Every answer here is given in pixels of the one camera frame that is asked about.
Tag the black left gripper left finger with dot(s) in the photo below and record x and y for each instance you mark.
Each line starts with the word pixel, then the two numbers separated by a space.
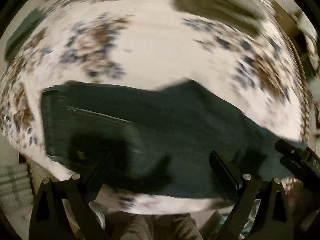
pixel 49 219

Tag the dark blue denim pants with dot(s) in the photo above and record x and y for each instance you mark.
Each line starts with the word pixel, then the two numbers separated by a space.
pixel 154 142

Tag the white floral bed blanket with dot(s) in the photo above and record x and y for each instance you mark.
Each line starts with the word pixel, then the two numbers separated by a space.
pixel 149 44

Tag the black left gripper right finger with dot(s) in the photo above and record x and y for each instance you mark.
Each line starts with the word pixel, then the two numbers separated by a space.
pixel 240 181

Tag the grey striped curtain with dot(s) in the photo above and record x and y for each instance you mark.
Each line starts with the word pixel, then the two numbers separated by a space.
pixel 16 189

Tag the dark green folded garment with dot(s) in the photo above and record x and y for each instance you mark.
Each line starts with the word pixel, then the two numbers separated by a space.
pixel 24 30

